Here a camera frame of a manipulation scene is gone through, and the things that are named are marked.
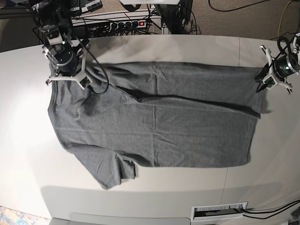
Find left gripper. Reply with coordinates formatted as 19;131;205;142
255;45;293;94

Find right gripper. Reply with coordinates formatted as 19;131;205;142
42;35;92;87

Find grey T-shirt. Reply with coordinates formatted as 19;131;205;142
48;62;263;189

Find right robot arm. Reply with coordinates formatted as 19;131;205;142
29;0;92;90

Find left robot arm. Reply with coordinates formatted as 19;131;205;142
255;33;300;94

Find white power strip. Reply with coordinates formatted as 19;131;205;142
92;20;147;33

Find black monitor stand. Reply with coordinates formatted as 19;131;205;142
154;0;193;35

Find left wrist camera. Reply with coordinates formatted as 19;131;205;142
262;76;277;90

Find black cables at table edge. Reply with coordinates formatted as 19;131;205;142
241;200;300;220

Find table cable grommet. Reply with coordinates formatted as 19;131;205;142
191;202;248;222

